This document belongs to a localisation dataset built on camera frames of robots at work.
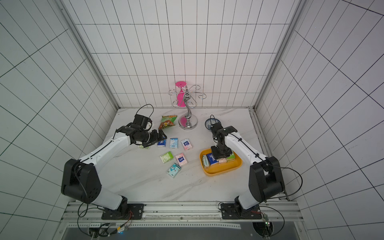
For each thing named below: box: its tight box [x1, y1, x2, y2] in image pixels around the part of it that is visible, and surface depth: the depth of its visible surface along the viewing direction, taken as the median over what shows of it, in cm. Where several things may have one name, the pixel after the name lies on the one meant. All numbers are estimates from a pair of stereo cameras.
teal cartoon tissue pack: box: [166, 162, 182, 179], surface depth 87 cm
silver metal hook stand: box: [168, 84, 207, 131], surface depth 100 cm
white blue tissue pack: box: [180, 138, 193, 151], surface depth 97 cm
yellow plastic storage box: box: [199, 148, 243, 177], surface depth 87 cm
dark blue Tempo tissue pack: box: [157, 139, 167, 148], surface depth 97 cm
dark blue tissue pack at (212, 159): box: [207, 153, 219, 165], surface depth 89 cm
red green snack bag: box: [158, 115, 178, 130], surface depth 106 cm
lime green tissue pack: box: [159, 151, 174, 164], surface depth 92 cm
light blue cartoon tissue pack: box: [169, 137, 179, 149], surface depth 97 cm
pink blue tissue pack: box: [175, 153, 188, 167], surface depth 91 cm
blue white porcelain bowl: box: [204, 118, 222, 131], surface depth 109 cm
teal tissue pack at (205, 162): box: [202, 154, 210, 170], surface depth 87 cm
